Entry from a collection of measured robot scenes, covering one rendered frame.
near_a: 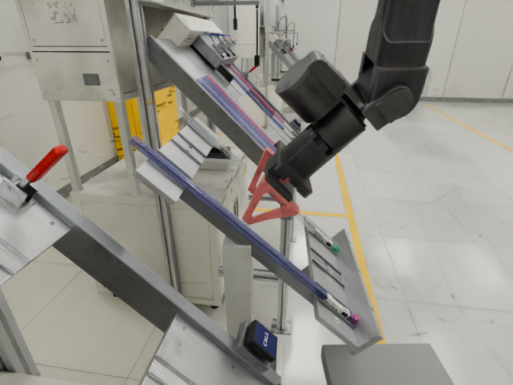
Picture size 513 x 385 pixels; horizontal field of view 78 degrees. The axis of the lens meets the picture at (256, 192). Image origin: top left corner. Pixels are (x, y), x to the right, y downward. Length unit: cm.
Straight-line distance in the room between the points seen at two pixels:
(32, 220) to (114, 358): 120
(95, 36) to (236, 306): 98
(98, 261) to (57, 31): 101
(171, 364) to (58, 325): 142
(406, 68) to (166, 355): 44
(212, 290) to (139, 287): 108
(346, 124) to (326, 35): 731
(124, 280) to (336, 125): 35
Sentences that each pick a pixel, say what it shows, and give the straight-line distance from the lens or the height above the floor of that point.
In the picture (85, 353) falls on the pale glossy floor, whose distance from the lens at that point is 168.
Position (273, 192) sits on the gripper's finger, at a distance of 40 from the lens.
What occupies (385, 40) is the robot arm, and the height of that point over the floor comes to 120.
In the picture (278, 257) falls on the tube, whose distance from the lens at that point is 55.
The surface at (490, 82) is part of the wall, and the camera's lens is 866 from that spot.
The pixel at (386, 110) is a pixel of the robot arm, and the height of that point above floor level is 113.
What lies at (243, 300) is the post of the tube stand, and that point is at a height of 67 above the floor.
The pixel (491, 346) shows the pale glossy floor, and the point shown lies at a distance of 184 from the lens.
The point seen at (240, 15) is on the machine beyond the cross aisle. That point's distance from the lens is 473.
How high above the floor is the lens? 120
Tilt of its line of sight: 26 degrees down
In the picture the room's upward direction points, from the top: straight up
